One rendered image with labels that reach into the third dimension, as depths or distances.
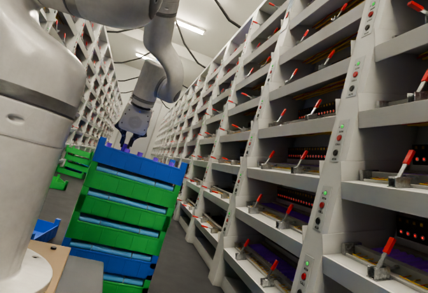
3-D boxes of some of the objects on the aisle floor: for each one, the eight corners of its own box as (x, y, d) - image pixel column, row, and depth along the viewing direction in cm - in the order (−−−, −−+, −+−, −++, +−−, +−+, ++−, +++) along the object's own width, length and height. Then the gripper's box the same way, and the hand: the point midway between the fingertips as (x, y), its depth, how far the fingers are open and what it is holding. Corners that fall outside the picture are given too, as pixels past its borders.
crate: (25, 256, 113) (34, 234, 114) (-33, 241, 110) (-24, 218, 111) (55, 236, 142) (61, 219, 143) (9, 224, 140) (16, 206, 141)
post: (284, 406, 75) (435, -198, 98) (267, 378, 84) (409, -168, 107) (354, 416, 79) (483, -165, 102) (331, 389, 88) (455, -138, 111)
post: (212, 285, 143) (311, -55, 166) (207, 277, 152) (302, -45, 175) (252, 294, 147) (343, -38, 170) (245, 286, 156) (333, -29, 179)
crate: (45, 290, 93) (55, 263, 94) (53, 265, 112) (62, 242, 113) (143, 305, 103) (151, 280, 104) (135, 279, 122) (142, 258, 123)
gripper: (162, 106, 119) (145, 148, 124) (120, 91, 114) (104, 135, 119) (163, 113, 112) (144, 157, 117) (119, 97, 107) (102, 144, 112)
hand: (126, 141), depth 117 cm, fingers closed, pressing on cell
